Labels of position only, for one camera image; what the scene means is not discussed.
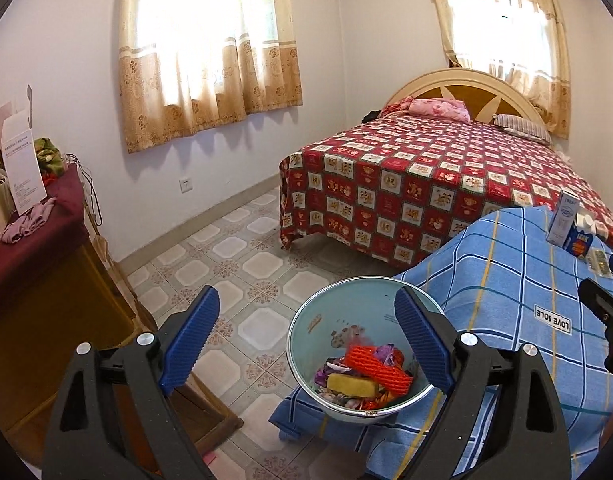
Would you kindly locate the green floral item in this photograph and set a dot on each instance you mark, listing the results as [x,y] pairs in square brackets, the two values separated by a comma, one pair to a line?
[49,155]

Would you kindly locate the cream wooden headboard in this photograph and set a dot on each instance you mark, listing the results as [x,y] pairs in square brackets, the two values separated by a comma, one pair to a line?
[466,85]

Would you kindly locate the light blue waste bin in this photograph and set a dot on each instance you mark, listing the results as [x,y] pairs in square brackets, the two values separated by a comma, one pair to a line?
[316,310]

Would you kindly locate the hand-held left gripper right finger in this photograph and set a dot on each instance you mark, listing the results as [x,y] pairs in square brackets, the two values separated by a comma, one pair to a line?
[426,340]

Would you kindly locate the clear plastic packet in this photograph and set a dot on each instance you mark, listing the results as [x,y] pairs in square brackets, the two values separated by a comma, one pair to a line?
[600,262]

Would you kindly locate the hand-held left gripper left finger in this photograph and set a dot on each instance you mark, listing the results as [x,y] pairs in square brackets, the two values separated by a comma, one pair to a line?
[191,340]

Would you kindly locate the purple wrapper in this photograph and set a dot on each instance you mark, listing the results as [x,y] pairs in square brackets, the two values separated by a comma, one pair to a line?
[331,367]

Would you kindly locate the pink floral pillow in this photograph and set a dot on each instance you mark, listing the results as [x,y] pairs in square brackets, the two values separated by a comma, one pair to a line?
[439,109]

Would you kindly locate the white grey milk carton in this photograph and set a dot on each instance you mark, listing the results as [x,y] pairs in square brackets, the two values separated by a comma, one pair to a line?
[561,220]

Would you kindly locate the wide beige patterned curtain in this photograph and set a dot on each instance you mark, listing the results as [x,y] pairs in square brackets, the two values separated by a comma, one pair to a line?
[266,70]

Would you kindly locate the pale purple cloth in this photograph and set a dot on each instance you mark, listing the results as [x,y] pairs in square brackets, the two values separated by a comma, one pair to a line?
[29,220]

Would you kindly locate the wooden stool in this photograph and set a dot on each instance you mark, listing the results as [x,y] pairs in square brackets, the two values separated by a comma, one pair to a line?
[206,410]

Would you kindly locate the white wall socket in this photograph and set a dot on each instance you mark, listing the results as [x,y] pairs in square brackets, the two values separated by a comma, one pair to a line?
[186,185]

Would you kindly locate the narrow beige patterned curtain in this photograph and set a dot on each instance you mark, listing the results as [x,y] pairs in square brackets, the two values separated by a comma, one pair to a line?
[556,75]

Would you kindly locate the white open cardboard box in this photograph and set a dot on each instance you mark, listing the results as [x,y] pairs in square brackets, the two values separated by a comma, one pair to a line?
[24,160]

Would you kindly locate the yellow sponge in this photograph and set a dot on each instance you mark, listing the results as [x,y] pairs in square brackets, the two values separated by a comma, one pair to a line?
[351,386]

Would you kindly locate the wooden cabinet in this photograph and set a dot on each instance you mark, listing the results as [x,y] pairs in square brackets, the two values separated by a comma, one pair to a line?
[61,320]

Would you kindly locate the red foam net tube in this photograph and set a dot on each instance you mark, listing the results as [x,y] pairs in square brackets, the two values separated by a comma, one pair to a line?
[381,370]

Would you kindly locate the round table blue checked cloth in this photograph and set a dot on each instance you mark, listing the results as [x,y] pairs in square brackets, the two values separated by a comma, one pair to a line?
[511,280]

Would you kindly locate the striped pillow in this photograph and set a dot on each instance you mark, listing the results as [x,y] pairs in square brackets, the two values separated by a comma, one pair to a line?
[523,127]

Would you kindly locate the dark red cloth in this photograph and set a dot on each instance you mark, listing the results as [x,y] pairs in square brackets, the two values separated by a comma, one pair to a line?
[36,255]

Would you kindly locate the blue drink carton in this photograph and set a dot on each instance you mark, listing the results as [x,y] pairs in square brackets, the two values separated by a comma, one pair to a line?
[578,245]

